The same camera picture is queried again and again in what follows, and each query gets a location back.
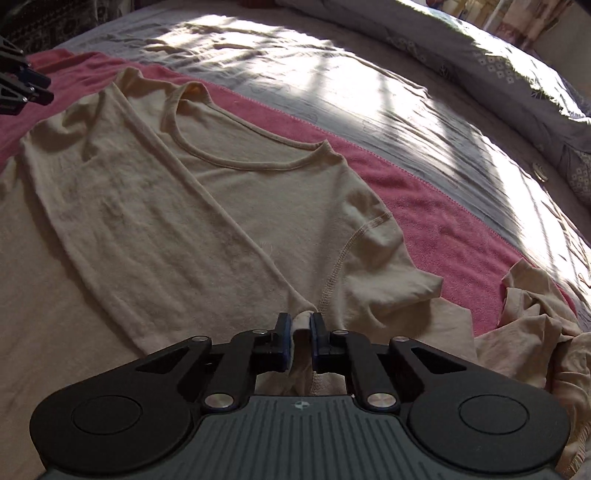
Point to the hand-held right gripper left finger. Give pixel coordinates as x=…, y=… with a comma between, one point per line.
x=286, y=344

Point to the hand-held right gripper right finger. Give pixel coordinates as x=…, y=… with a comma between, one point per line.
x=316, y=344

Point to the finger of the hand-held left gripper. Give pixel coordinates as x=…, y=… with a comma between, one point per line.
x=27, y=94
x=27, y=76

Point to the beige t-shirt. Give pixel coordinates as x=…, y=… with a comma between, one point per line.
x=194, y=221

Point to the dark patterned cloth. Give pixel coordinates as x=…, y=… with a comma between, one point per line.
x=51, y=23

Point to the pink towel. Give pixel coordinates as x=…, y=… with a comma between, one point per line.
x=415, y=207

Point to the crumpled beige garment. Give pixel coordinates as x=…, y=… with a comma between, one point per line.
x=535, y=323

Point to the grey bed sheet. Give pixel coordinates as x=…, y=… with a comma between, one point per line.
x=323, y=83

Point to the small round button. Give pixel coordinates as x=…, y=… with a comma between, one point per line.
x=538, y=171

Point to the grey patterned quilt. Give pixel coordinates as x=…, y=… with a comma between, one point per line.
x=508, y=69

